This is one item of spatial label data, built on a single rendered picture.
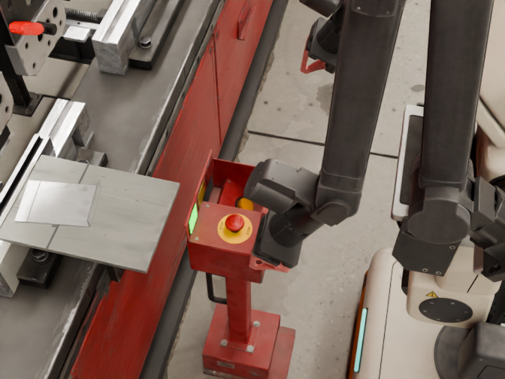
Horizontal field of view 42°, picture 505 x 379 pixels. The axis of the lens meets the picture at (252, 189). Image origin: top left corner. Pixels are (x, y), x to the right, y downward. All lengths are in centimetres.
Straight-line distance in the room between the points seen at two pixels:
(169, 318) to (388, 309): 67
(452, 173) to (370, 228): 152
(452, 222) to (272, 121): 178
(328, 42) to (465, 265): 48
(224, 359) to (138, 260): 90
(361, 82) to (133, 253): 54
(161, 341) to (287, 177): 124
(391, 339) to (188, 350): 64
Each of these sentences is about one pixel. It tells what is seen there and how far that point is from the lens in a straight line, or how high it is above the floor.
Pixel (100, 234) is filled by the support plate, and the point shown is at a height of 100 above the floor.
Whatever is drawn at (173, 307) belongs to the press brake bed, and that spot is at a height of 5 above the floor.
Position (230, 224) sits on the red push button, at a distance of 133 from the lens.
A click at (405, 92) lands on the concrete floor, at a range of 275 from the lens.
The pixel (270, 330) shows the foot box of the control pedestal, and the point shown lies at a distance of 198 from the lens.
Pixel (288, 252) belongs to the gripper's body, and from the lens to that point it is 100.
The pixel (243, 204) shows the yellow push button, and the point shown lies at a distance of 145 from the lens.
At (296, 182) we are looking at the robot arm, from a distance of 90.
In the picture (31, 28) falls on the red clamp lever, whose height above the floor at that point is 130.
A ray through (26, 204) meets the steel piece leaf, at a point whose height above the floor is 100.
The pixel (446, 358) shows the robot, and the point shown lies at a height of 27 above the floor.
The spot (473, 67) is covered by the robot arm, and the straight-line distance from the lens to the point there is 69.
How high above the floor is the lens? 194
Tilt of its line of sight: 55 degrees down
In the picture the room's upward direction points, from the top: straight up
